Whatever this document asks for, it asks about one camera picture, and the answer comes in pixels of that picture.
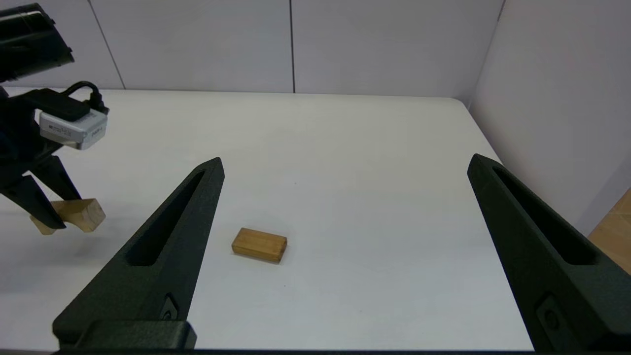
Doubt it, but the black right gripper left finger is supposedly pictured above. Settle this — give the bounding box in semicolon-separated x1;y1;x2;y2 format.
52;157;225;350

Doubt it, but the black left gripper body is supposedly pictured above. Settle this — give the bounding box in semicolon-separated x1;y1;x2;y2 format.
0;90;65;193

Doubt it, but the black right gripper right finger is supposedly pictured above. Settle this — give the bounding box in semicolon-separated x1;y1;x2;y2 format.
467;153;631;352

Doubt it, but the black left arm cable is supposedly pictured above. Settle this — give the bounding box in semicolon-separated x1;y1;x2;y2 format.
63;81;110;115

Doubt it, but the rectangular wooden building block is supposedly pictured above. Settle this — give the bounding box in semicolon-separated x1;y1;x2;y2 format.
232;227;288;264

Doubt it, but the arched wooden building block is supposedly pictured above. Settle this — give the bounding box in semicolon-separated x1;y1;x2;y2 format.
30;198;106;236

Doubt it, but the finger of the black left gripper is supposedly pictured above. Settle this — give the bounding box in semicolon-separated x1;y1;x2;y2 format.
31;155;82;203
0;175;68;230

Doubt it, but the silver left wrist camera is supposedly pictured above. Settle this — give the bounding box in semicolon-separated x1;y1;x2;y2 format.
30;89;108;151

